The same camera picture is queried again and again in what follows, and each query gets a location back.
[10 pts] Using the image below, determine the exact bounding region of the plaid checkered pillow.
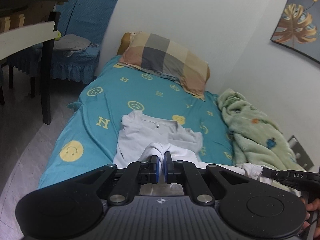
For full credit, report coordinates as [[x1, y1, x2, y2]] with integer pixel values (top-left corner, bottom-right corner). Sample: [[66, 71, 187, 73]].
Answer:
[[117, 31, 210, 100]]

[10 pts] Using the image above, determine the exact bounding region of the grey folded cloth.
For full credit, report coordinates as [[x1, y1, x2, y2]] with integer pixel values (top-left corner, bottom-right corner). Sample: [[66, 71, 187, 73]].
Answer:
[[53, 34, 99, 57]]

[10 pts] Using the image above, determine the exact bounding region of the teal smiley bed sheet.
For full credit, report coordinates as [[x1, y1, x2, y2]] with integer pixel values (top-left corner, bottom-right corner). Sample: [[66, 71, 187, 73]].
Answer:
[[39, 57, 234, 187]]

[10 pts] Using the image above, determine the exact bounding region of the golden leaf wall picture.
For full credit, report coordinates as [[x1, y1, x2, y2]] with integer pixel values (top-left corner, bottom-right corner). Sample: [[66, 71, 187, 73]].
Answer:
[[271, 0, 319, 63]]

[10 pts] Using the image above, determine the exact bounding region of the wooden dining table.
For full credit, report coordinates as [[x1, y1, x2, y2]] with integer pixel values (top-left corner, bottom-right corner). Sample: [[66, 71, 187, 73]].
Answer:
[[1, 0, 68, 125]]

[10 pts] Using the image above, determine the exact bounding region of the black wall socket panel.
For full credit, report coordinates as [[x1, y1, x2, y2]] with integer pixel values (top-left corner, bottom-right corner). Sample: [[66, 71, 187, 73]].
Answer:
[[288, 135, 314, 171]]

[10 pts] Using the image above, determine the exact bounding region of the blue covered chair left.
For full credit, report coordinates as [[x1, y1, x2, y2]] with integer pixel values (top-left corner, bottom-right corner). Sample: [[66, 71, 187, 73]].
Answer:
[[8, 0, 77, 77]]

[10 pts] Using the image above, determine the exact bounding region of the blue covered chair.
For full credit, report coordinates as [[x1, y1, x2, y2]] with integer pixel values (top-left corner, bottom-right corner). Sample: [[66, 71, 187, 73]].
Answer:
[[8, 0, 77, 77], [51, 0, 118, 85]]

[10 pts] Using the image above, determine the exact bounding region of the blue covered chair right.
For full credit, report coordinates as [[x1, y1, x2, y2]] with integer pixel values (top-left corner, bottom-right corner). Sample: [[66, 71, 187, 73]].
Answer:
[[51, 0, 118, 85]]

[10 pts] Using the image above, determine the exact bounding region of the yellow green plush toy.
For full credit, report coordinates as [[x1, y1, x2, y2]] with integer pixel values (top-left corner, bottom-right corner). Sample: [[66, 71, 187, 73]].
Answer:
[[55, 31, 61, 41]]

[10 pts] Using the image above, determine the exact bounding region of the person right hand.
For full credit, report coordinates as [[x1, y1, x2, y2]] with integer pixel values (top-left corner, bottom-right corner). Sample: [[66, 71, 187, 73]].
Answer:
[[300, 197, 320, 239]]

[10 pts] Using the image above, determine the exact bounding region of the white shirt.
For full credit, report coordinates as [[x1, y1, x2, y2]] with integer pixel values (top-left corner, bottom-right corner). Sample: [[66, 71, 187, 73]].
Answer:
[[113, 110, 263, 197]]

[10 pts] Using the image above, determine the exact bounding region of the green patterned fleece blanket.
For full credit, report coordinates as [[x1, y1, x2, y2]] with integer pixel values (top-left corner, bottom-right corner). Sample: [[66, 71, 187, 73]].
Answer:
[[216, 88, 307, 196]]

